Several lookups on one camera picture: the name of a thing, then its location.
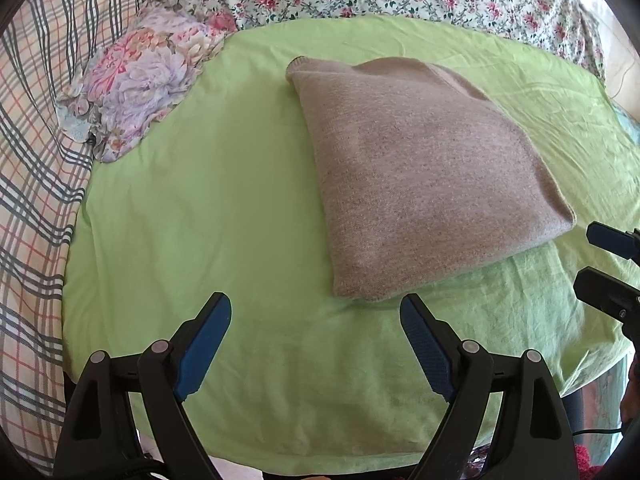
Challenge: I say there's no beige knit sweater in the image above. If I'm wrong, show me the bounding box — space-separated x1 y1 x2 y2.
286 56 577 303

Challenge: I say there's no red fuzzy cloth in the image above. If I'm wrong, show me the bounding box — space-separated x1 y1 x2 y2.
572 442 608 480

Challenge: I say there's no black cable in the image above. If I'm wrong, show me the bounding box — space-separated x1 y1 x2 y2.
570 425 623 437

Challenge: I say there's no beige plaid blanket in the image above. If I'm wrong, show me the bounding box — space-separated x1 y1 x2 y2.
0 0 168 476

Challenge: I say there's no purple floral pillow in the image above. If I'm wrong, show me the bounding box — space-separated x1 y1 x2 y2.
55 5 238 163

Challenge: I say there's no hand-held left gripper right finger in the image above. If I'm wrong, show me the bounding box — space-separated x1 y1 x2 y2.
400 294 576 480

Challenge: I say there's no light green bed sheet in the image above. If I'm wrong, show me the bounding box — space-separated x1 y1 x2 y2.
62 14 640 471

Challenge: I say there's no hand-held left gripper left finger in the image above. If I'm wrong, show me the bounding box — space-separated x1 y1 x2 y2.
52 292 232 480

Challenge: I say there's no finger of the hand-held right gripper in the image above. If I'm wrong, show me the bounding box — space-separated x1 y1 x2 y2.
573 267 640 322
586 221 640 261

